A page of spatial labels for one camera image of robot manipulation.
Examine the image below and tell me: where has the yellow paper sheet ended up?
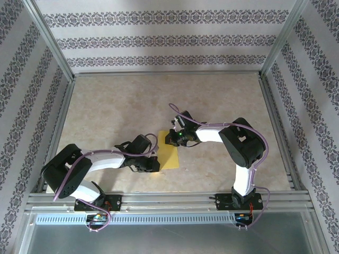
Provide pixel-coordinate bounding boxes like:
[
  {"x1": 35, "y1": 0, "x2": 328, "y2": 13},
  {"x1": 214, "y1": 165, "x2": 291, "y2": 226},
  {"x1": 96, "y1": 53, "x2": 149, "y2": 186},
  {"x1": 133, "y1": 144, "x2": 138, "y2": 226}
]
[{"x1": 156, "y1": 129, "x2": 181, "y2": 170}]

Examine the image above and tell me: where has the grey metal sheet panel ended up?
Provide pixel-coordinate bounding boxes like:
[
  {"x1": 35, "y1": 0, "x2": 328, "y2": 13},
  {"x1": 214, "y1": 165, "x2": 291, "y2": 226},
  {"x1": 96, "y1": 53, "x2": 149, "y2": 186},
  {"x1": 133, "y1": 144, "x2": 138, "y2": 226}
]
[{"x1": 17, "y1": 211, "x2": 331, "y2": 254}]

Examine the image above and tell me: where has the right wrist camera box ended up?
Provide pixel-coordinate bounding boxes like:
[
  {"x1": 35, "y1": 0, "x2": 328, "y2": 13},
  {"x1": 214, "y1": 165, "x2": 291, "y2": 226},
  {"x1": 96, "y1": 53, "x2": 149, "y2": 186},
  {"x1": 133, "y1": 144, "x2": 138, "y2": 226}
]
[{"x1": 172, "y1": 114, "x2": 186, "y2": 128}]

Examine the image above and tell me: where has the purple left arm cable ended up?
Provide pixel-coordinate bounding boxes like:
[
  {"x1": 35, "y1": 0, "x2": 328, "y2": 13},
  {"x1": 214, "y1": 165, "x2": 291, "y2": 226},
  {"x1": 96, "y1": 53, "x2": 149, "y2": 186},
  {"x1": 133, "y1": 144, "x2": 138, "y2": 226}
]
[{"x1": 52, "y1": 133, "x2": 160, "y2": 233}]

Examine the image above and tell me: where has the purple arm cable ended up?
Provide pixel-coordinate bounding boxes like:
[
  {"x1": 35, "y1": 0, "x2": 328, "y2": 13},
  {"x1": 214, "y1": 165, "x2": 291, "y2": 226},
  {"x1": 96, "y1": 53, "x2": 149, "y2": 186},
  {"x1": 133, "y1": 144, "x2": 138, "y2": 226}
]
[
  {"x1": 168, "y1": 103, "x2": 271, "y2": 231},
  {"x1": 52, "y1": 133, "x2": 160, "y2": 233}
]

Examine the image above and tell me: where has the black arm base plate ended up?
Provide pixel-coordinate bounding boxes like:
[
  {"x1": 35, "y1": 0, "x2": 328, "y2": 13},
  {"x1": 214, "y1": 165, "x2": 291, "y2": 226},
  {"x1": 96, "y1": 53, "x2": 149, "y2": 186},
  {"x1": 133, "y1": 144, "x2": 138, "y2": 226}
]
[
  {"x1": 215, "y1": 193, "x2": 265, "y2": 212},
  {"x1": 74, "y1": 194, "x2": 123, "y2": 212}
]

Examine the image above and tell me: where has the aluminium frame rail at bases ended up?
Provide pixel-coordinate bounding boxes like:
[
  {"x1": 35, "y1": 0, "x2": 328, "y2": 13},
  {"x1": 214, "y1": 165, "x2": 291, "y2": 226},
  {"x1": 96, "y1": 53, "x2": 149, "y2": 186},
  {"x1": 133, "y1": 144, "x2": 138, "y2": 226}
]
[{"x1": 25, "y1": 192, "x2": 315, "y2": 214}]

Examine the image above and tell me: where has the grey slotted cable duct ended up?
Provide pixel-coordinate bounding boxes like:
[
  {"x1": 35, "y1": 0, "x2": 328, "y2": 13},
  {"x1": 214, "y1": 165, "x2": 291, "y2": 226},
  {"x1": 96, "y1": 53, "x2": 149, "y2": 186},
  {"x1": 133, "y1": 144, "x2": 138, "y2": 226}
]
[{"x1": 35, "y1": 213, "x2": 238, "y2": 225}]

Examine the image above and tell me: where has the aluminium rail along wall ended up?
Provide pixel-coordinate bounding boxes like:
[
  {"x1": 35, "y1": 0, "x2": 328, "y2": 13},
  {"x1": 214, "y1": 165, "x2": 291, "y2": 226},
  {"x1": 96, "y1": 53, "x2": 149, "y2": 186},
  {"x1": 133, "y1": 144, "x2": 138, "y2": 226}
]
[{"x1": 73, "y1": 70, "x2": 263, "y2": 78}]

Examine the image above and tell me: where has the small circuit board with wires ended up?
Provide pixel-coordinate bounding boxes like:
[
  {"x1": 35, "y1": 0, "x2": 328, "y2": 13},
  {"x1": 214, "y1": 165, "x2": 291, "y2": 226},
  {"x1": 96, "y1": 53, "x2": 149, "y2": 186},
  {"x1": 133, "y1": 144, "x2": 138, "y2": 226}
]
[
  {"x1": 85, "y1": 213, "x2": 110, "y2": 223},
  {"x1": 234, "y1": 213, "x2": 254, "y2": 222}
]

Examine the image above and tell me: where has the aluminium side rail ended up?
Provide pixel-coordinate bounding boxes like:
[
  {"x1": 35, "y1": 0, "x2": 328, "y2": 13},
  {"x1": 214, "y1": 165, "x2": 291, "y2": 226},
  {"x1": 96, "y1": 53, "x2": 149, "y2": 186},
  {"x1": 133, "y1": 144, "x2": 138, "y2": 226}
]
[
  {"x1": 35, "y1": 78, "x2": 76, "y2": 194},
  {"x1": 258, "y1": 75, "x2": 309, "y2": 193}
]

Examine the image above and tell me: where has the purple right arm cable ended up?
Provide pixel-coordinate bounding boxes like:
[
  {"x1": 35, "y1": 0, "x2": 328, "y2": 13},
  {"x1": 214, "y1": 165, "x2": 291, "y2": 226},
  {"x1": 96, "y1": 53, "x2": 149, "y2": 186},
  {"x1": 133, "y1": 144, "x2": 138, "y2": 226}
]
[{"x1": 168, "y1": 103, "x2": 271, "y2": 231}]

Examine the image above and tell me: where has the aluminium corner post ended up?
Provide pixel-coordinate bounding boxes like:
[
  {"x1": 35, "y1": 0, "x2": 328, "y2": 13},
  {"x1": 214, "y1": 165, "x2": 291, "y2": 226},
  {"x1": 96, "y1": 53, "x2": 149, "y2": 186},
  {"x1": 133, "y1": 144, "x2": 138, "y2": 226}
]
[
  {"x1": 260, "y1": 0, "x2": 313, "y2": 79},
  {"x1": 22, "y1": 0, "x2": 76, "y2": 81}
]

